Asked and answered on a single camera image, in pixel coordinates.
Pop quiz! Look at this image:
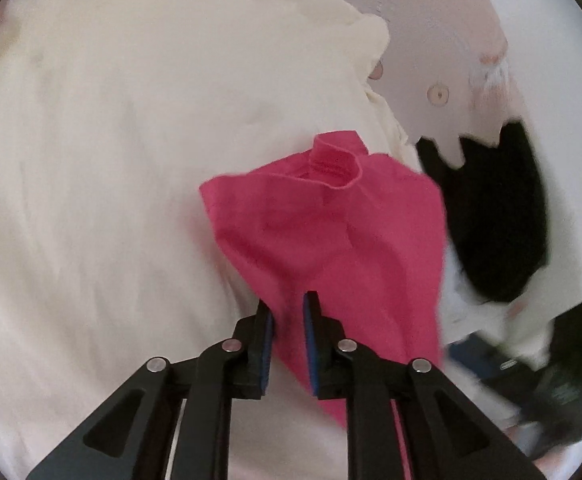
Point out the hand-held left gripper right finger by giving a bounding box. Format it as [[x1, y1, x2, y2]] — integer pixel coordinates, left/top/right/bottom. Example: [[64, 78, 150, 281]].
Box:
[[302, 290, 547, 480]]

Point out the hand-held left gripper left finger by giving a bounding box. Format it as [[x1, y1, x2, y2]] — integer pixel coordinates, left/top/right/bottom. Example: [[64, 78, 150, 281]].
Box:
[[26, 299, 275, 480]]

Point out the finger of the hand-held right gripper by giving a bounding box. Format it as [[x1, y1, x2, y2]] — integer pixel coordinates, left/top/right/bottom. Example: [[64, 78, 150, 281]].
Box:
[[446, 337, 522, 386]]

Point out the pink and cream t-shirt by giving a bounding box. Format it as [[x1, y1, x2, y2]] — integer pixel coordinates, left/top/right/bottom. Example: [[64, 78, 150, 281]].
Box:
[[0, 0, 449, 480]]

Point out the folded black garment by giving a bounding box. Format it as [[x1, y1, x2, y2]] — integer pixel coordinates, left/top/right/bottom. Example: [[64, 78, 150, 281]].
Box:
[[415, 120, 552, 306]]

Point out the pink printed blanket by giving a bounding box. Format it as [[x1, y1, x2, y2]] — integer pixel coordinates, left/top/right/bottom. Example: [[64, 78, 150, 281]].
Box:
[[251, 0, 582, 461]]

